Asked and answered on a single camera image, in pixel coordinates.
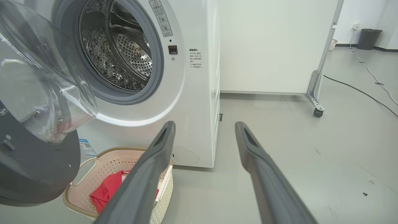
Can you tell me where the blue energy label sticker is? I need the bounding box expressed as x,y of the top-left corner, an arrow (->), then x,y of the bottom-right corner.
78,138 -> 98,157

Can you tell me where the dark washing machine door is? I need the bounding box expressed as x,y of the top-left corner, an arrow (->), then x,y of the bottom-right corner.
0,0 -> 99,208

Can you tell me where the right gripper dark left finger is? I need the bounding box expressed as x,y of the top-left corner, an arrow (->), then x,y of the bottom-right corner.
93,120 -> 177,224

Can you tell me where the dark grey trash bin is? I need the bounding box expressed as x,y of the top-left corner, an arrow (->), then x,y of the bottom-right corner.
356,28 -> 383,50

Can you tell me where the plain red garment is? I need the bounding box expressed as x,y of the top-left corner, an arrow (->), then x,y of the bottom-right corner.
89,170 -> 125,214

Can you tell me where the grey metal caster leg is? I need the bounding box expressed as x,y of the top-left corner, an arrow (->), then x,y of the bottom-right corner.
305,0 -> 345,118

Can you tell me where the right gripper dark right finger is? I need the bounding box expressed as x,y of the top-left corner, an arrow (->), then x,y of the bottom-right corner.
234,121 -> 318,224

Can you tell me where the white front-load washing machine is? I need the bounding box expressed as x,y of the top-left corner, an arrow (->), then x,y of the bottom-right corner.
23,0 -> 222,169

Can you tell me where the cream perforated laundry basket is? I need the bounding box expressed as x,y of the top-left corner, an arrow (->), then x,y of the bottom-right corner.
62,147 -> 174,222

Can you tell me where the white partition panel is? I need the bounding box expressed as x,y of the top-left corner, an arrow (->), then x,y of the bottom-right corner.
218,0 -> 340,96

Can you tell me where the black floor cable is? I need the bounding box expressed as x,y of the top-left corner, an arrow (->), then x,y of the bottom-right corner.
323,75 -> 398,119

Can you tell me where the grey warning label sticker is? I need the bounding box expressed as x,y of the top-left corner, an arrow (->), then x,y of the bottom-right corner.
148,0 -> 174,37

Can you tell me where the light grey floor cable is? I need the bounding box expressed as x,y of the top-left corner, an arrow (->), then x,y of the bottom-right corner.
349,46 -> 398,106

